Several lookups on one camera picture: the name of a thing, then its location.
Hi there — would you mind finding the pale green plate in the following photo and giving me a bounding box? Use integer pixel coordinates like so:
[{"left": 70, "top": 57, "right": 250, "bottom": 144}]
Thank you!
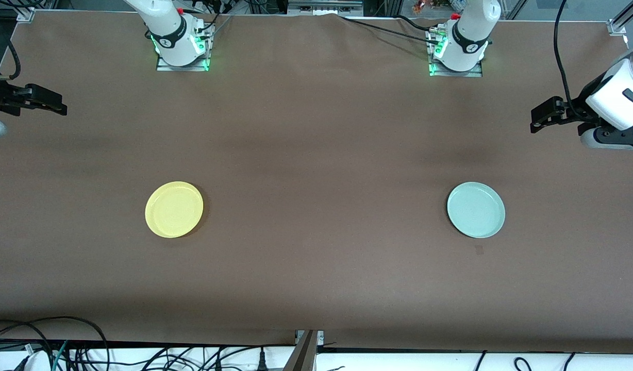
[{"left": 446, "top": 181, "right": 506, "bottom": 239}]

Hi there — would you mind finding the yellow plate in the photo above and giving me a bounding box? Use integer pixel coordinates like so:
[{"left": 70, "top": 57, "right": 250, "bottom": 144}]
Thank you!
[{"left": 145, "top": 181, "right": 204, "bottom": 239}]

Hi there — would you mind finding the orange red toy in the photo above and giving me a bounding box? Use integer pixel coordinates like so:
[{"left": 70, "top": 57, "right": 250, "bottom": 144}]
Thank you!
[{"left": 412, "top": 0, "right": 451, "bottom": 13}]

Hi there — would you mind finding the brown table cover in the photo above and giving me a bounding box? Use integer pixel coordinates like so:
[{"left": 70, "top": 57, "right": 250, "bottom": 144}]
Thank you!
[{"left": 0, "top": 10, "right": 633, "bottom": 352}]

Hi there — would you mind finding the grey metal box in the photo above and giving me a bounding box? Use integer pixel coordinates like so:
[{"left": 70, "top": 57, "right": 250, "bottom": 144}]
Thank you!
[{"left": 288, "top": 0, "right": 363, "bottom": 16}]

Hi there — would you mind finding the white bench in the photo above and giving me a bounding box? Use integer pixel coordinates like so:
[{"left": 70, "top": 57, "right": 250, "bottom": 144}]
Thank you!
[{"left": 0, "top": 344, "right": 633, "bottom": 371}]

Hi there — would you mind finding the slanted aluminium profile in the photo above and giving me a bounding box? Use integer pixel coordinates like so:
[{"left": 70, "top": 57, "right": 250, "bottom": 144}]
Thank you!
[{"left": 283, "top": 330, "right": 319, "bottom": 371}]

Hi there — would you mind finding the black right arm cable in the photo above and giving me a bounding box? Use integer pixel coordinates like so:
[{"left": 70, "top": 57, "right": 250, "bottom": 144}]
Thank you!
[{"left": 0, "top": 8, "right": 22, "bottom": 82}]

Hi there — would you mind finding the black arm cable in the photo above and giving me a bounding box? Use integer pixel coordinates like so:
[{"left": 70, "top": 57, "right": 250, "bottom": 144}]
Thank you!
[
  {"left": 0, "top": 8, "right": 22, "bottom": 82},
  {"left": 554, "top": 0, "right": 585, "bottom": 119}
]

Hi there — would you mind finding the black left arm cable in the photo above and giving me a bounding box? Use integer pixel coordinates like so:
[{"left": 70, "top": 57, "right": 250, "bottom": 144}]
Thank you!
[{"left": 554, "top": 0, "right": 585, "bottom": 119}]

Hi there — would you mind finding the short black cable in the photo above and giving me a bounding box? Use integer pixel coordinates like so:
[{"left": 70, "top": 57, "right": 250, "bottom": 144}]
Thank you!
[
  {"left": 193, "top": 13, "right": 222, "bottom": 34},
  {"left": 394, "top": 14, "right": 437, "bottom": 30}
]

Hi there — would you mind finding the long black cable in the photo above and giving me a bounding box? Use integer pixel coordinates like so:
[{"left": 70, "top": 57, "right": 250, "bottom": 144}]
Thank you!
[{"left": 340, "top": 15, "right": 441, "bottom": 46}]

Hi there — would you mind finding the grey cable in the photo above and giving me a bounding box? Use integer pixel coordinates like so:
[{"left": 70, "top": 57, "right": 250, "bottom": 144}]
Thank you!
[{"left": 206, "top": 14, "right": 234, "bottom": 41}]

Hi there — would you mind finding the large looping black cable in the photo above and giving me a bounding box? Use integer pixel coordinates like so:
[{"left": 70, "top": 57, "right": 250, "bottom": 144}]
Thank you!
[{"left": 0, "top": 316, "right": 109, "bottom": 371}]

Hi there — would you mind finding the green cable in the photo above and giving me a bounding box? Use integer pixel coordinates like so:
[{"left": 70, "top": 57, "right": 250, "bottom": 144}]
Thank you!
[{"left": 53, "top": 340, "right": 70, "bottom": 371}]

